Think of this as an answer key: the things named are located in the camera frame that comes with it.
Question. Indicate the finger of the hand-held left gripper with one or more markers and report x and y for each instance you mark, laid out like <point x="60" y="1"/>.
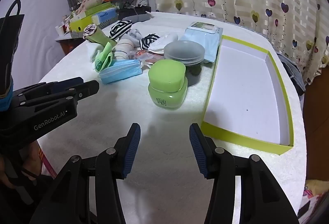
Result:
<point x="87" y="87"/>
<point x="51" y="100"/>

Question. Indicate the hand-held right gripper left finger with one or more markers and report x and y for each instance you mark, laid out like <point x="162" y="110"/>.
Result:
<point x="132" y="152"/>

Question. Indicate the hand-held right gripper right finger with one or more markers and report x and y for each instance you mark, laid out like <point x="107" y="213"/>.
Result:
<point x="199" y="152"/>

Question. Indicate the stack of blue face masks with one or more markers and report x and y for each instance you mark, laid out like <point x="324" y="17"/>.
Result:
<point x="120" y="72"/>

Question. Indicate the green towel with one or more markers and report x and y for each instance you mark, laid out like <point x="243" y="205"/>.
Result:
<point x="99" y="36"/>

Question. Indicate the beige bandage roll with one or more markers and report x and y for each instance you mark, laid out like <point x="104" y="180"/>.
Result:
<point x="126" y="45"/>

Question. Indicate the orange-print clear plastic packet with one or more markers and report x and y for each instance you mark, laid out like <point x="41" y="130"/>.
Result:
<point x="142" y="57"/>

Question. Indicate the black white striped sock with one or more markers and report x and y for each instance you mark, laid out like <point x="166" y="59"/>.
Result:
<point x="120" y="28"/>
<point x="149" y="40"/>

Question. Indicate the pale grey socks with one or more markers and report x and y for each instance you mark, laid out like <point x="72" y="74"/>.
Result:
<point x="135" y="35"/>

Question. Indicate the green-edged white box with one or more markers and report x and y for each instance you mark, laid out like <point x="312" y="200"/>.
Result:
<point x="244" y="90"/>

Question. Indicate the pink printed sheet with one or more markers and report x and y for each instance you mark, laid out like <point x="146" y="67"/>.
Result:
<point x="46" y="162"/>

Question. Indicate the wooden side table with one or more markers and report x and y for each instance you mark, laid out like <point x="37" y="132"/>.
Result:
<point x="69" y="45"/>

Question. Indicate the grey patterned box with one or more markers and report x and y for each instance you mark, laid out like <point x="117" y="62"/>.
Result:
<point x="77" y="34"/>

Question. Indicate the small white cup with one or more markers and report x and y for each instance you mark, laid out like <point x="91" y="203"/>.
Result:
<point x="60" y="30"/>

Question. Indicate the stack of boxes on shelf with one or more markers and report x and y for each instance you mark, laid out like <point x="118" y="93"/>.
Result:
<point x="82" y="21"/>

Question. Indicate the black bag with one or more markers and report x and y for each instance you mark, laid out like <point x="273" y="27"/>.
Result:
<point x="10" y="41"/>

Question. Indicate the green cream jar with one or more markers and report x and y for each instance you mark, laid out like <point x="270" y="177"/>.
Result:
<point x="167" y="85"/>

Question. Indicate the blue white tissue box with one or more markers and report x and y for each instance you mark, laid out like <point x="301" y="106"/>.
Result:
<point x="105" y="16"/>

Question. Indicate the beige cloth bundle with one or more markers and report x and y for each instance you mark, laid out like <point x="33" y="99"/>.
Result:
<point x="88" y="4"/>

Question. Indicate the grey oval case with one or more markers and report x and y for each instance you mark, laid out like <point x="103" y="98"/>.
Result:
<point x="136" y="18"/>

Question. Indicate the glass jar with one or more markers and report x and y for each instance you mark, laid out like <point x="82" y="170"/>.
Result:
<point x="72" y="1"/>

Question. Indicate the dark jar with clear lid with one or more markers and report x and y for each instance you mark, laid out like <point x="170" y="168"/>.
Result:
<point x="185" y="53"/>

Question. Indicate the blue wet wipes pack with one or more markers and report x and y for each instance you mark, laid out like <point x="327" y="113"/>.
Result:
<point x="203" y="39"/>

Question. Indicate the wooden wardrobe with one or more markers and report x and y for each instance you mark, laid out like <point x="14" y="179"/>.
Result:
<point x="316" y="123"/>

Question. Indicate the grey clothing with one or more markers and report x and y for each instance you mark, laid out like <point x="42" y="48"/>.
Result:
<point x="293" y="72"/>

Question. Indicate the colourful printed bag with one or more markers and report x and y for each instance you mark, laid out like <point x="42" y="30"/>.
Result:
<point x="313" y="201"/>

